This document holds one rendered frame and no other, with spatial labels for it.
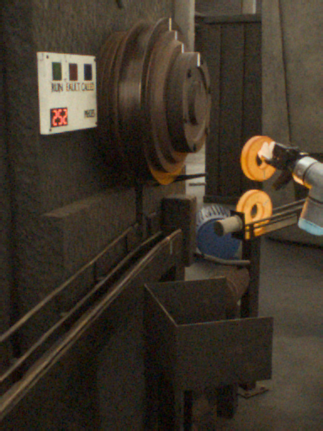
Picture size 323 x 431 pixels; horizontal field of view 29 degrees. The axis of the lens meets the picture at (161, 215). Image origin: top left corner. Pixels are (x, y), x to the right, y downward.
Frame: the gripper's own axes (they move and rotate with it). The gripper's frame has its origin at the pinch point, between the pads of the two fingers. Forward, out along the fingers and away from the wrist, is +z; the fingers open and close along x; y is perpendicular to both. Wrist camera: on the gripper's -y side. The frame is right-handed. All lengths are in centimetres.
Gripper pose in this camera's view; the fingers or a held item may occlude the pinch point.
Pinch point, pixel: (260, 152)
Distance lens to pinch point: 227.1
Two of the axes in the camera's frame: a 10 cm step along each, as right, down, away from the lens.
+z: -5.6, -4.3, 7.1
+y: 1.5, -8.9, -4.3
